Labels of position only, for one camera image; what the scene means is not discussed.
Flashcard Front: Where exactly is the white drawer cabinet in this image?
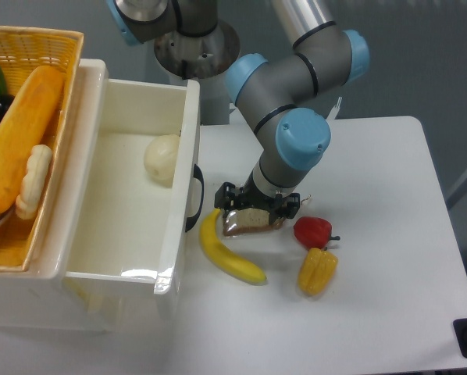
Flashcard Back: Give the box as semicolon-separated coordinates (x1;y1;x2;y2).
0;59;159;332

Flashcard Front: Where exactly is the red bell pepper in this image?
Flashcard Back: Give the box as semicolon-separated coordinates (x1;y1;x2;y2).
293;216;340;250

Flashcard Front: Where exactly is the yellow bell pepper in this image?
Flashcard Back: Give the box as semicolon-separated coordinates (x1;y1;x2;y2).
298;248;338;295

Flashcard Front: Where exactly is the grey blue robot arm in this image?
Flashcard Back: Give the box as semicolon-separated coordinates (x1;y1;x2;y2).
107;1;370;235

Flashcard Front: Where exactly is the yellow wicker basket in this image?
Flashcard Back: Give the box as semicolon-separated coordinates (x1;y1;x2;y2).
0;26;84;273

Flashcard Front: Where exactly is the cream bread roll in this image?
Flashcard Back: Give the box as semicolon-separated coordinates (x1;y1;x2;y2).
15;145;52;220

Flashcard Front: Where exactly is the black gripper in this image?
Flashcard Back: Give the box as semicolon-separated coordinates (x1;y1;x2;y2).
214;181;301;227

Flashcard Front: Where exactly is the orange baguette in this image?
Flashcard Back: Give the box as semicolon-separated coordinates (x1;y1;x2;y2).
0;66;64;214

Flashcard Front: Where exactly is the wrapped bread slice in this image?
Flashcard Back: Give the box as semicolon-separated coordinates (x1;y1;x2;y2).
222;208;286;237

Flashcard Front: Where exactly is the white pear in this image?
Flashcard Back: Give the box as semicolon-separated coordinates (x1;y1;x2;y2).
144;134;180;187

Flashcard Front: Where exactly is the yellow banana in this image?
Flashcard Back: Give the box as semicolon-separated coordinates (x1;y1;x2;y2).
199;209;267;285

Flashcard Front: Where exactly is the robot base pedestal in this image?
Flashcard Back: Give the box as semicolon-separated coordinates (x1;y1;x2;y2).
154;20;241;125

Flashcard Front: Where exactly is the white top drawer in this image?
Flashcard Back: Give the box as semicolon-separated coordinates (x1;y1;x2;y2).
67;80;201;307

